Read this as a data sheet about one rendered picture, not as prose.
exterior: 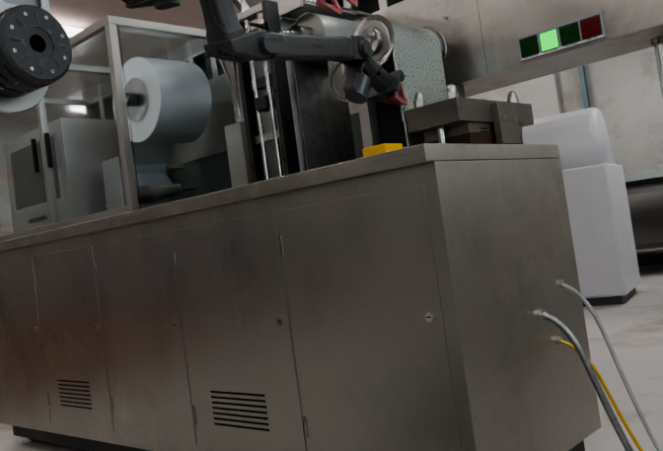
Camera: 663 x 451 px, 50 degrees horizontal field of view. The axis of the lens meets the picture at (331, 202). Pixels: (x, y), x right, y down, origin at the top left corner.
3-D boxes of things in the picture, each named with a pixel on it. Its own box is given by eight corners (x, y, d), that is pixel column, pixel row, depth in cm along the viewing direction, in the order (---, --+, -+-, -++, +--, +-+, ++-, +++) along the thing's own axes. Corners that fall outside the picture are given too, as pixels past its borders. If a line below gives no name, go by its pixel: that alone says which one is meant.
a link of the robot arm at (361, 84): (365, 36, 177) (335, 40, 182) (353, 74, 172) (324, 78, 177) (387, 65, 185) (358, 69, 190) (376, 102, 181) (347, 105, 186)
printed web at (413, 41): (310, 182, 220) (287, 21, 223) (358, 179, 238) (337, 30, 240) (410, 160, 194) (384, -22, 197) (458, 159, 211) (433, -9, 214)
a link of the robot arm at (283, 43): (263, 28, 144) (223, 36, 150) (266, 57, 145) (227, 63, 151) (374, 35, 179) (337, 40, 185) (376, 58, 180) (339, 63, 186)
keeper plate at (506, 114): (496, 144, 190) (490, 104, 190) (514, 144, 197) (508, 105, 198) (504, 142, 188) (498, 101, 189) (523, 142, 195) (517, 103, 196)
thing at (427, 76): (403, 120, 195) (393, 54, 196) (450, 123, 212) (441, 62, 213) (404, 120, 194) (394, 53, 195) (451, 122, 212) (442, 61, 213)
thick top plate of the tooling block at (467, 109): (407, 132, 189) (405, 111, 189) (485, 134, 218) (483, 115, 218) (459, 119, 178) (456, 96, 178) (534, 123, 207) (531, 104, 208)
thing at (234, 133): (223, 202, 254) (202, 45, 257) (253, 200, 264) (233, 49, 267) (249, 196, 244) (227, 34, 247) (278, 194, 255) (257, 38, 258)
